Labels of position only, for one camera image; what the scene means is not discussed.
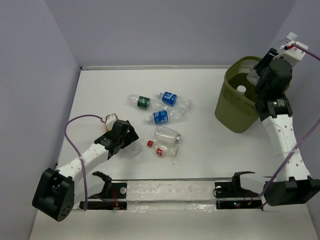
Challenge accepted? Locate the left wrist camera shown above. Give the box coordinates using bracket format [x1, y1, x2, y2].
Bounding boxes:
[104, 113, 119, 132]

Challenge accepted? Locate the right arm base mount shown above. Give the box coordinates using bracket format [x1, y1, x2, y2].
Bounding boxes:
[212, 171, 265, 210]

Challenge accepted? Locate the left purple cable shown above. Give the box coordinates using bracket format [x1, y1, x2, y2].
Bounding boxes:
[64, 114, 106, 212]

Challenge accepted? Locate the blue label bottle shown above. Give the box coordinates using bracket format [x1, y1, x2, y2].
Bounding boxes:
[145, 108, 185, 125]
[156, 91, 193, 109]

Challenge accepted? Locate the green label plastic bottle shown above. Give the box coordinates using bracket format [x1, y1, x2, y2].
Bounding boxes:
[127, 94, 168, 112]

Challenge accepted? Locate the green mesh bin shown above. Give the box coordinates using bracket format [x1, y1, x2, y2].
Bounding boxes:
[214, 56, 291, 134]

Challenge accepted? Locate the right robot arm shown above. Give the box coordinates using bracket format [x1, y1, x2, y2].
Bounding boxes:
[255, 43, 320, 207]

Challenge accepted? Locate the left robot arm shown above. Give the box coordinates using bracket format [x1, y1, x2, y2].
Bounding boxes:
[32, 119, 139, 222]

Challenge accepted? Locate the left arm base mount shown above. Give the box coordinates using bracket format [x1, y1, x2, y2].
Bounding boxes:
[86, 171, 128, 211]

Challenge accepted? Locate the white foam front strip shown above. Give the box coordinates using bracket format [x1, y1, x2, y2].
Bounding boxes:
[126, 180, 216, 202]

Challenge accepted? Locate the clear plastic cup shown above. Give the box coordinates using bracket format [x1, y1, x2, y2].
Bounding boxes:
[122, 140, 142, 159]

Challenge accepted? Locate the red cap cola bottle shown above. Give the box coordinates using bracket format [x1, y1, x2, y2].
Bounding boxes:
[147, 140, 179, 158]

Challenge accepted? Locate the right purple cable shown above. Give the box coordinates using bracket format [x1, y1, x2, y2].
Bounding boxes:
[257, 42, 320, 210]

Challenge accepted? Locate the clear bottle yellow label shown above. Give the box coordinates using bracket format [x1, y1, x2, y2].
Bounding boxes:
[246, 32, 298, 85]

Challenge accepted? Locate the purple cable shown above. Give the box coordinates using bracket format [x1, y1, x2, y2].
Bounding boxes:
[64, 114, 106, 212]
[257, 42, 320, 210]

